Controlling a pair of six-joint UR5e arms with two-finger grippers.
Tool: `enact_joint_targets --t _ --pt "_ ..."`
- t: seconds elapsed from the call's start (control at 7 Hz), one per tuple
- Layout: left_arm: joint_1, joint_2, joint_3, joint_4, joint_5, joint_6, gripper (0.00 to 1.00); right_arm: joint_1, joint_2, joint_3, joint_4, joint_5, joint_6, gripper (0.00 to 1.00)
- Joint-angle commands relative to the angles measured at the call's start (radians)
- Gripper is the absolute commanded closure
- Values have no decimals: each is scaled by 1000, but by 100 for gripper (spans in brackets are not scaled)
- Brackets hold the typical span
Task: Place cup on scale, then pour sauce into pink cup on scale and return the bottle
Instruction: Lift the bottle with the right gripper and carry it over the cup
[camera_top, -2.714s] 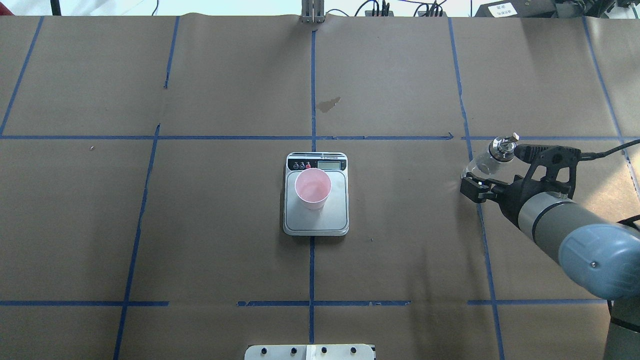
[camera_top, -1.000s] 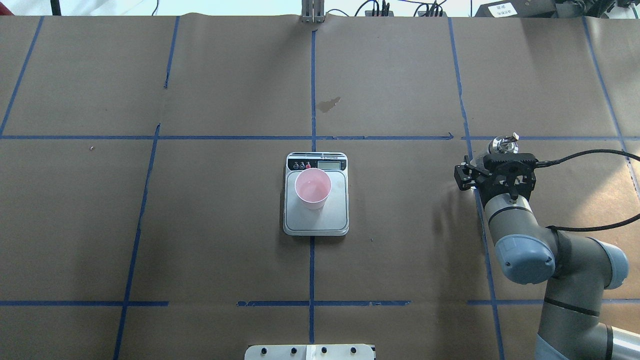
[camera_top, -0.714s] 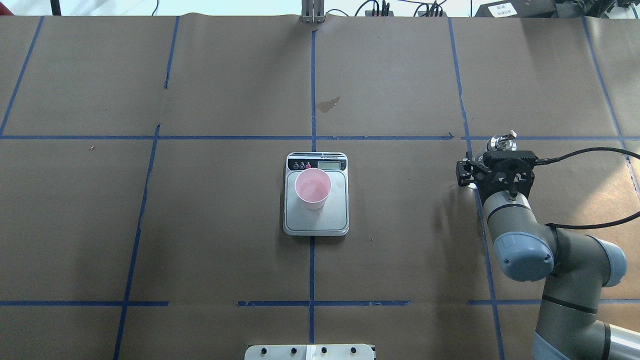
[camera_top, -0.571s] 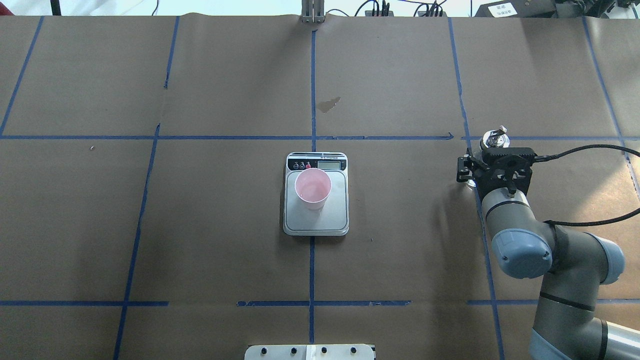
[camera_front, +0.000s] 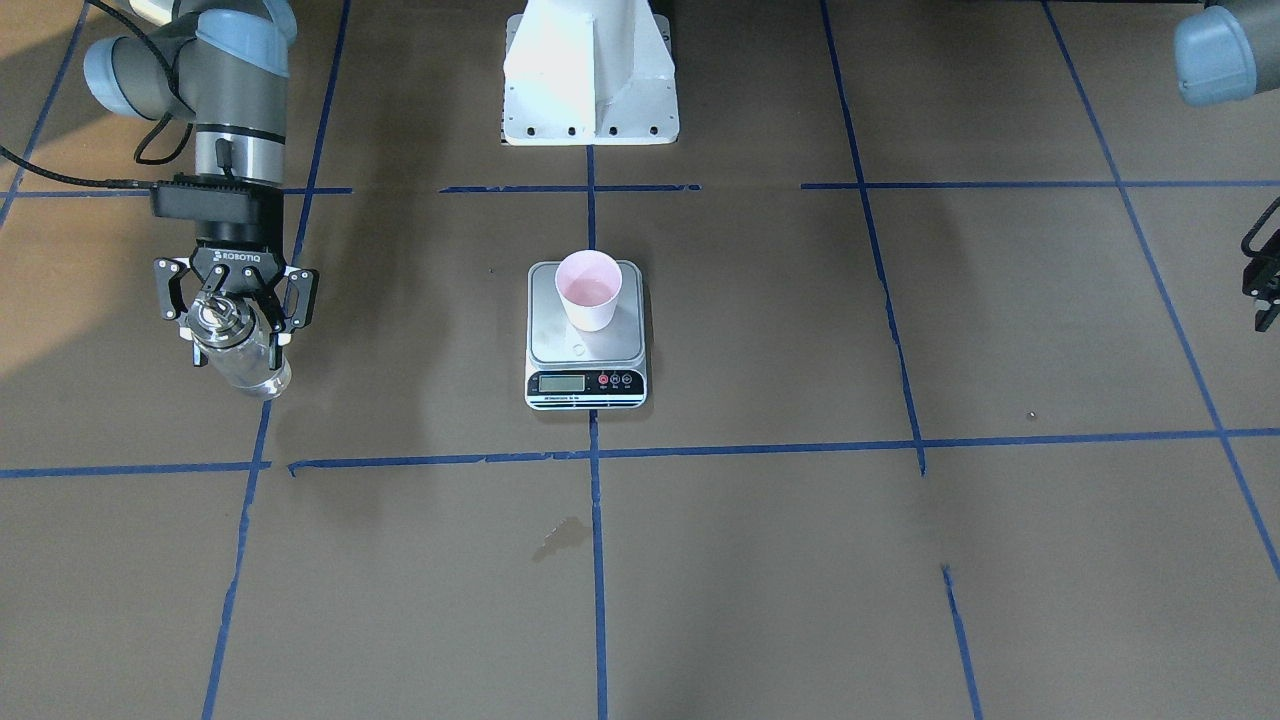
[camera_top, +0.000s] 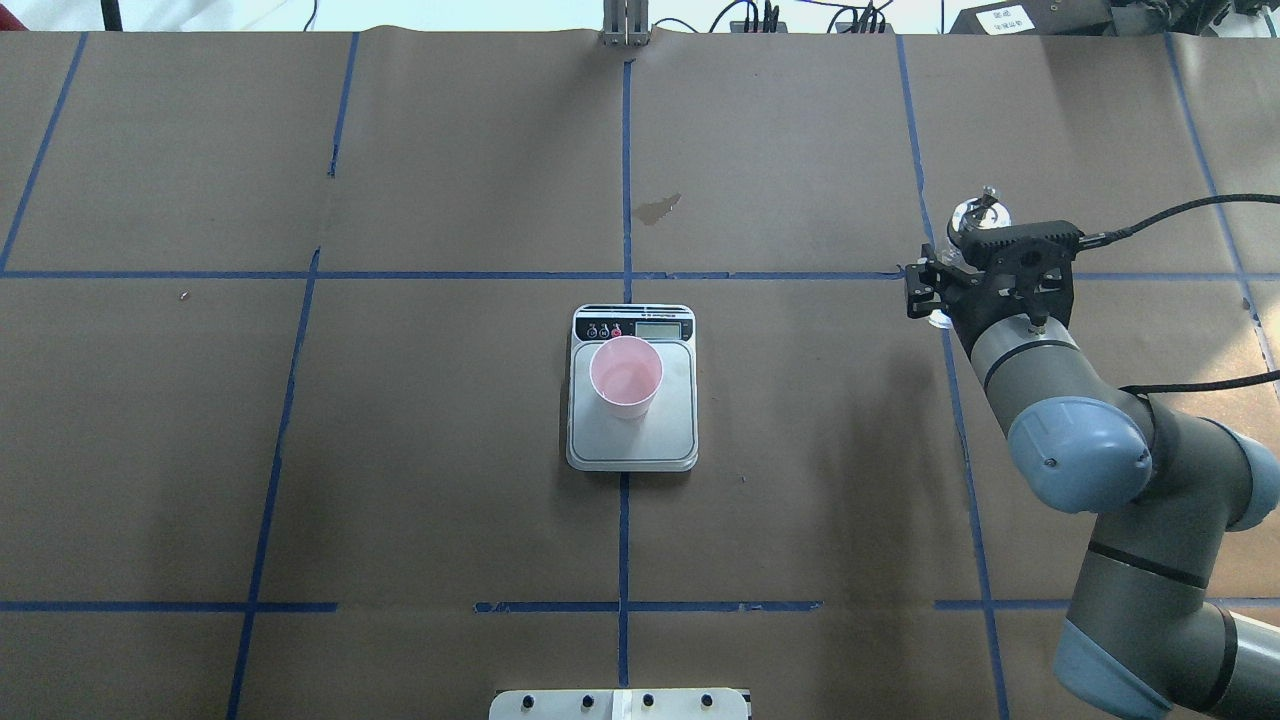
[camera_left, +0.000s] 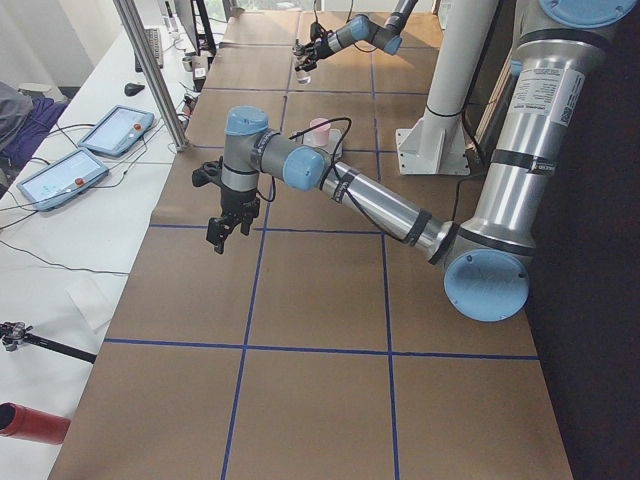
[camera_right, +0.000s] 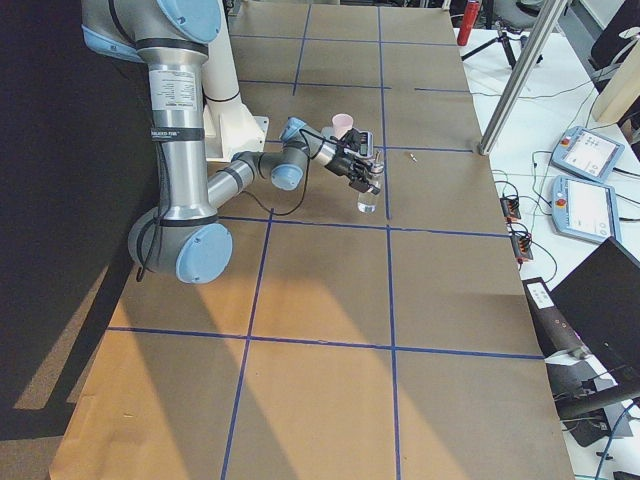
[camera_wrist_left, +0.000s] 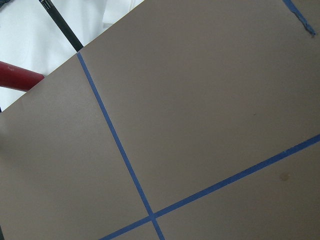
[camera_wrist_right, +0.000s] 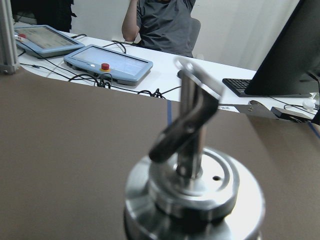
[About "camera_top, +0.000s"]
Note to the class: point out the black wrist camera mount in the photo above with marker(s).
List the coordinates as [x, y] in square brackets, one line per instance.
[1025, 269]

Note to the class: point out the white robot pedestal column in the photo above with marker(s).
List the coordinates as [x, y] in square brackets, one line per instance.
[623, 703]

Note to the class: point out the black box with label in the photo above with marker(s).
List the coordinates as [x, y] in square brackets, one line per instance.
[1042, 18]

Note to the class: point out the pink paper cup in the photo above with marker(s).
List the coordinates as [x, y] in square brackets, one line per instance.
[626, 373]

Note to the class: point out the silver digital kitchen scale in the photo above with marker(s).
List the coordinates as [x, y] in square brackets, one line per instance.
[664, 440]

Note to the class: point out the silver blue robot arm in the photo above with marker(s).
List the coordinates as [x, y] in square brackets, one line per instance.
[1140, 637]

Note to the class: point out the aluminium frame post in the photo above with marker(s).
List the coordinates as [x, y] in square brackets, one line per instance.
[626, 23]

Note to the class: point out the clear glass sauce bottle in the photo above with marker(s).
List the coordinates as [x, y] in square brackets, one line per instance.
[983, 213]

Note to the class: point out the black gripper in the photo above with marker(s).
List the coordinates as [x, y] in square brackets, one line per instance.
[962, 291]

